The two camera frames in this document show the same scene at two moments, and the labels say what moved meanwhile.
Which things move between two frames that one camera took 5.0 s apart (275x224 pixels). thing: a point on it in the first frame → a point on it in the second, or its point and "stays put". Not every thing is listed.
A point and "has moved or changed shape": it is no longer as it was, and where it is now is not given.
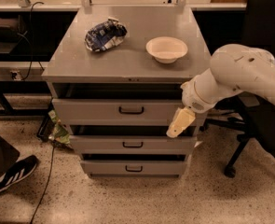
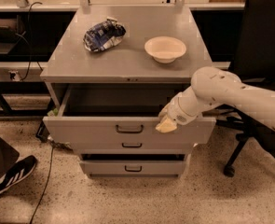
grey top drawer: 118,112 has moved or changed shape
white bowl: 166,49 stays put
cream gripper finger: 183,119 → 166,126
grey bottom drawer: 134,169 stays put
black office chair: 253,122 stays put
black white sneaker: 20,170 stays put
